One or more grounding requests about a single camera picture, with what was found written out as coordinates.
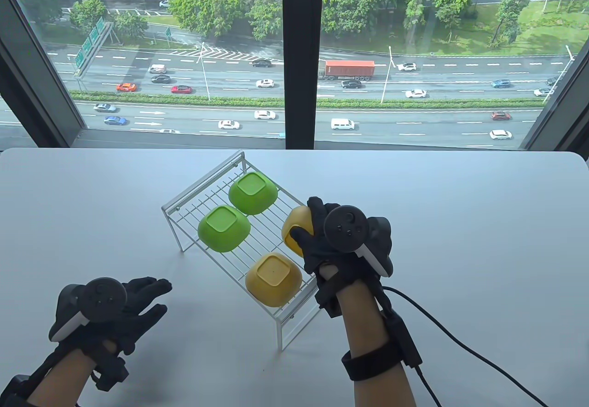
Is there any black cable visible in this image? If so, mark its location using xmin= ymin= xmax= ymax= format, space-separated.
xmin=382 ymin=287 xmax=550 ymax=407

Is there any black window frame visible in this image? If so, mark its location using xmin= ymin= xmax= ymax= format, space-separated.
xmin=0 ymin=0 xmax=589 ymax=151

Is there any black wrist strap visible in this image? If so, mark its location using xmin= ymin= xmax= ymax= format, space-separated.
xmin=341 ymin=343 xmax=405 ymax=381

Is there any person's right forearm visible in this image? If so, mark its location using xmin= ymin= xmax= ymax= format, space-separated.
xmin=338 ymin=281 xmax=417 ymax=407

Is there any person's left forearm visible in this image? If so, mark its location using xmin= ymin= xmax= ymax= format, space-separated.
xmin=28 ymin=350 xmax=95 ymax=407

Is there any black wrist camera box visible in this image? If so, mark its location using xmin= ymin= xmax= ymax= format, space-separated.
xmin=384 ymin=310 xmax=423 ymax=367
xmin=0 ymin=375 xmax=30 ymax=407

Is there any white wire kitchen shelf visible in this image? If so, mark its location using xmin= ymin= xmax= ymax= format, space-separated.
xmin=162 ymin=150 xmax=360 ymax=351

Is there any green small dish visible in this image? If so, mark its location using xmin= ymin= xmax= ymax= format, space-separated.
xmin=197 ymin=205 xmax=252 ymax=253
xmin=228 ymin=171 xmax=279 ymax=215

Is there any black round tracking controller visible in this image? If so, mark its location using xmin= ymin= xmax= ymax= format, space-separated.
xmin=48 ymin=277 xmax=127 ymax=343
xmin=323 ymin=206 xmax=394 ymax=278

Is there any yellow small dish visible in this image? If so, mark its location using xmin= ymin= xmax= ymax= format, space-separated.
xmin=245 ymin=252 xmax=303 ymax=308
xmin=282 ymin=206 xmax=315 ymax=257

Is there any person's right hand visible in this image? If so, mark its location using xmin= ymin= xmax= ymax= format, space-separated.
xmin=290 ymin=196 xmax=381 ymax=319

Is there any person's left hand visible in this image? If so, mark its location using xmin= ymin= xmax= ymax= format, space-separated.
xmin=52 ymin=277 xmax=173 ymax=391

